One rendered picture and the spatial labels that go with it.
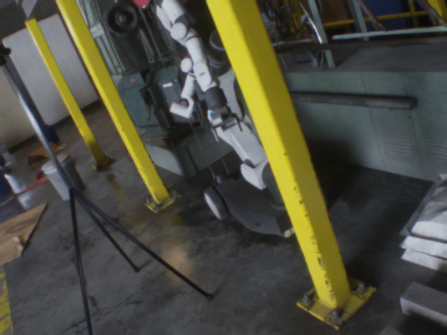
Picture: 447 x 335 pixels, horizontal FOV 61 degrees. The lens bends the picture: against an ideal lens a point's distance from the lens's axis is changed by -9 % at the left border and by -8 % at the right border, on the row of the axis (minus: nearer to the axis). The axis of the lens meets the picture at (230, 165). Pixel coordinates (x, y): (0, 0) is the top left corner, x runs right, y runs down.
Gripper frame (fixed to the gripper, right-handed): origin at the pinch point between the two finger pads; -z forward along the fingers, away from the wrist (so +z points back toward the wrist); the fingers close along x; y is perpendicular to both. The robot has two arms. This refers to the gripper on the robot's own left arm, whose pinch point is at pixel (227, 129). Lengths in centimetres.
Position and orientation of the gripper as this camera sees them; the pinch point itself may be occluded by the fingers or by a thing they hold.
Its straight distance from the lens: 173.8
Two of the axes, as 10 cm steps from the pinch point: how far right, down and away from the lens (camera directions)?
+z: -3.5, -9.3, 1.1
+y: -2.9, -0.1, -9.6
